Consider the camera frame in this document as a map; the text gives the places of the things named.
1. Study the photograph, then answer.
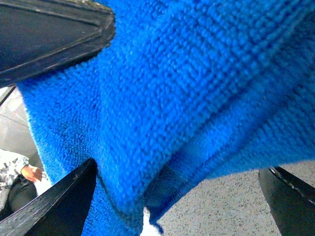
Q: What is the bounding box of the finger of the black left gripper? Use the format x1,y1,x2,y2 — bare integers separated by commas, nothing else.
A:
0,0,115,87

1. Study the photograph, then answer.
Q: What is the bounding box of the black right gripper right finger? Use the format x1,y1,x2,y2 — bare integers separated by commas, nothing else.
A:
258,167,315,236

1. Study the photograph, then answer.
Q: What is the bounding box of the blue microfiber cloth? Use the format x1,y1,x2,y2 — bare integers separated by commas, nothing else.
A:
17,0,315,236

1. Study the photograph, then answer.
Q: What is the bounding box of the bystander patterned sleeve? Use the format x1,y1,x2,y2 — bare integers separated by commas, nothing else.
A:
0,149,29,210

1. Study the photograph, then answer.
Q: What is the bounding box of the bystander hand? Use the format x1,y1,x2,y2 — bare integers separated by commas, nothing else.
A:
21,165,43,182

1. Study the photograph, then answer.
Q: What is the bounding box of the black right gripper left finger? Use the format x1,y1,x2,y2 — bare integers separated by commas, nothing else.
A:
0,158,96,236

